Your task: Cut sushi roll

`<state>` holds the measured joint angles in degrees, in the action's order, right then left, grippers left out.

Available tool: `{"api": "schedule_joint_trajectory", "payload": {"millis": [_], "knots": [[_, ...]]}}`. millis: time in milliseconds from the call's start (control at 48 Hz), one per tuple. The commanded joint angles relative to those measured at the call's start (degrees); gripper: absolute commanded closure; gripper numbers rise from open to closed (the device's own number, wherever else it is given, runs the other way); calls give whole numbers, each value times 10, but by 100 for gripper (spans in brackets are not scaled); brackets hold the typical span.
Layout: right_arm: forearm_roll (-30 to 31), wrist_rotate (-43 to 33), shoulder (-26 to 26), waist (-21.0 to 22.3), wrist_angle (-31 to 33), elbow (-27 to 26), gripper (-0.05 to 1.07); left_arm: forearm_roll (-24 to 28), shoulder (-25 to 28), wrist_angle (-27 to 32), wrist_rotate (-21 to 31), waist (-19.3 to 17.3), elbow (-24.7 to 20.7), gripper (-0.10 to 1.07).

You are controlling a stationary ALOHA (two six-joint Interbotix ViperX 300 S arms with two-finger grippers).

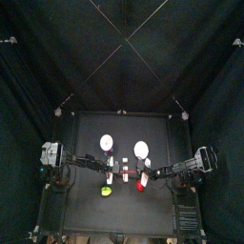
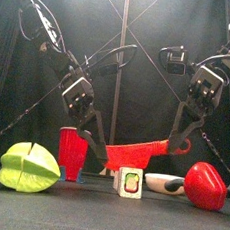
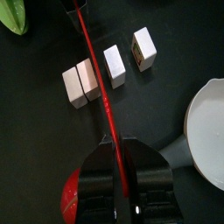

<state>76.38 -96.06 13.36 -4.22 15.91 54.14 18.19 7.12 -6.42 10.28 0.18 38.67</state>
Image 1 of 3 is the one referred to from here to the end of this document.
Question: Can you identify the long toy sushi roll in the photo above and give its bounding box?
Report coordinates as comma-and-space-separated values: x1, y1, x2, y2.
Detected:
122, 165, 130, 184

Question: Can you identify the glossy red toy fruit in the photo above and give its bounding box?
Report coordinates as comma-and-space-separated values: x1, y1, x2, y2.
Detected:
135, 179, 146, 193

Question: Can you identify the yellow-green toy fruit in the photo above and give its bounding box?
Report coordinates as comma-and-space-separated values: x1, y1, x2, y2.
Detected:
100, 186, 113, 197

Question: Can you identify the white round plate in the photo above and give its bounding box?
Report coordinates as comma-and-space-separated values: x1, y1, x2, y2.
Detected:
132, 140, 151, 160

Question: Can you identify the white printed label sticker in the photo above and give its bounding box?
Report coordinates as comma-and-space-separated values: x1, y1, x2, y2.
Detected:
175, 203, 200, 233

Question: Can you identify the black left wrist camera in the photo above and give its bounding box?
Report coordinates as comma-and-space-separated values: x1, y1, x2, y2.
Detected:
112, 160, 121, 175

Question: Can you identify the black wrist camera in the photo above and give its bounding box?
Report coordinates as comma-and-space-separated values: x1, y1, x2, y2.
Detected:
136, 159, 146, 172
112, 160, 121, 175

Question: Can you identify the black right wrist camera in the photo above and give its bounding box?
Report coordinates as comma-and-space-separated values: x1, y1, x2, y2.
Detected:
136, 159, 146, 172

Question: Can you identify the thin diagonal brace wire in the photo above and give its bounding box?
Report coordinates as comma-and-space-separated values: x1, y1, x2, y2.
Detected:
88, 0, 186, 113
59, 0, 170, 108

